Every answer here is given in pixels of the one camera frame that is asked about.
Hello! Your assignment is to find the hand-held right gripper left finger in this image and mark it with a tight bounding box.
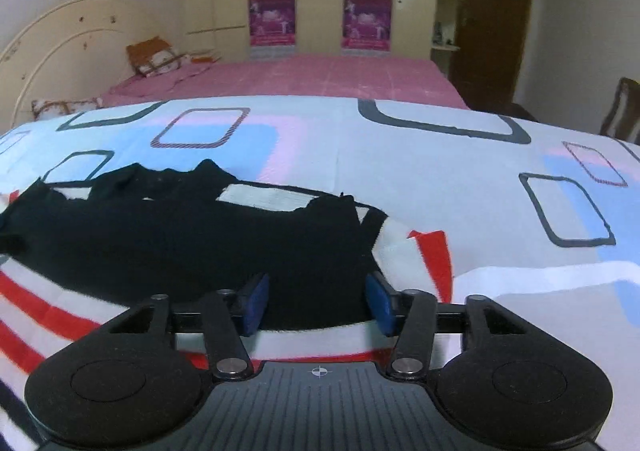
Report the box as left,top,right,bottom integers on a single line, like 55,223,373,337
100,272,271,380

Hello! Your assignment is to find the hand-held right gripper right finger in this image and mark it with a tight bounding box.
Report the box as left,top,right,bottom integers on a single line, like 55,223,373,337
365,271,531,380

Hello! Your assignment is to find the striped cartoon sweater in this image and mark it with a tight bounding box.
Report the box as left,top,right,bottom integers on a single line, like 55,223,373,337
0,159,456,451

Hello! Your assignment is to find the printed blanket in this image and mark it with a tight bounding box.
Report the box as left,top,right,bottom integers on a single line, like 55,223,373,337
0,93,640,451

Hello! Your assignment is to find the pink bed sheet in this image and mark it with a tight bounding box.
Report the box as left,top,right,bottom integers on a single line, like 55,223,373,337
100,53,473,110

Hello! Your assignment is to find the cream corner shelf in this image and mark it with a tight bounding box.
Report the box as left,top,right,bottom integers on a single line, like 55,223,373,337
430,0,468,82

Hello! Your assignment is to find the orange patterned pillow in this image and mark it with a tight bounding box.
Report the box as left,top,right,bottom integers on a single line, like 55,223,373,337
125,36,188,78

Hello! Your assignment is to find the small patterned pillow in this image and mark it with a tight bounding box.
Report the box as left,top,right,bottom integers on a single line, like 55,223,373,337
31,96,105,122

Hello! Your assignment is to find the brown wooden door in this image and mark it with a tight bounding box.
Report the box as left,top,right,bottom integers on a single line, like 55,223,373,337
452,0,536,112

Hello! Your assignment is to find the wooden chair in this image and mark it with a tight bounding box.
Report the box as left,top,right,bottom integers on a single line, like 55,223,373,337
600,77,640,144

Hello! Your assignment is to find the cream curved headboard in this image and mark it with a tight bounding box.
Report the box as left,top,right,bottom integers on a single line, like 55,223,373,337
0,0,168,134

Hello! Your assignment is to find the purple wall poster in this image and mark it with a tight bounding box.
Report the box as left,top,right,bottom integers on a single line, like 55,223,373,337
341,0,392,55
248,0,297,60

